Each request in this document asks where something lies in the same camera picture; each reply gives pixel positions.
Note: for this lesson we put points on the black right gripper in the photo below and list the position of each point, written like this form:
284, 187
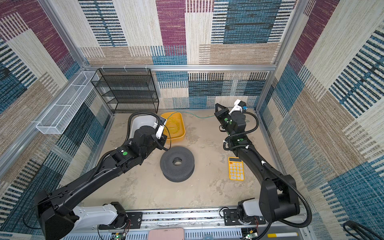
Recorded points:
219, 114

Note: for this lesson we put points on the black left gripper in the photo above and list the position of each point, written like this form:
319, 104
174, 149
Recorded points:
162, 142

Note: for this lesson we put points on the grey perforated cable spool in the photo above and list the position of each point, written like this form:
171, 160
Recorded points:
177, 164

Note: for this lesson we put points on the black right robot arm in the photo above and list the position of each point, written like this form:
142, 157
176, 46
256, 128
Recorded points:
280, 200

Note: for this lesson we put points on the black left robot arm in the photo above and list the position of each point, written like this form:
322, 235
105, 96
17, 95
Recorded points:
59, 213

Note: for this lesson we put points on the yellow plastic bin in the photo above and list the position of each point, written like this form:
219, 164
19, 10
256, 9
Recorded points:
175, 128

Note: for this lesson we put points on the white plastic bin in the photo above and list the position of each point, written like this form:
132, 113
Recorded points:
142, 120

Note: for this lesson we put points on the yellow calculator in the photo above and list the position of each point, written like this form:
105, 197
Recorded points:
236, 169

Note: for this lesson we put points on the yellow white marker pen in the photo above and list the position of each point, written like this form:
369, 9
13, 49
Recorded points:
283, 235

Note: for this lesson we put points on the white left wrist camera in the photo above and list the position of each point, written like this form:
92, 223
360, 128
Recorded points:
159, 127

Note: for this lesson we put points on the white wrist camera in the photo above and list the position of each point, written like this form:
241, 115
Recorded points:
159, 127
239, 106

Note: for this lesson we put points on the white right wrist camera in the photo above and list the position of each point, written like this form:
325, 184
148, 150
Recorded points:
239, 106

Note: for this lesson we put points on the black wire shelf rack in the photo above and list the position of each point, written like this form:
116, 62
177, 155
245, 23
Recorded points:
127, 90

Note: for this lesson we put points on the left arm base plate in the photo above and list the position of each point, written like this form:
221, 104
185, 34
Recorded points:
131, 220

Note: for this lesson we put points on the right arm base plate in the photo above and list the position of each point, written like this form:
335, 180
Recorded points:
232, 218

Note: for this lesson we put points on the white wire mesh basket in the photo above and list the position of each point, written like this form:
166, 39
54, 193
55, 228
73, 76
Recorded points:
59, 116

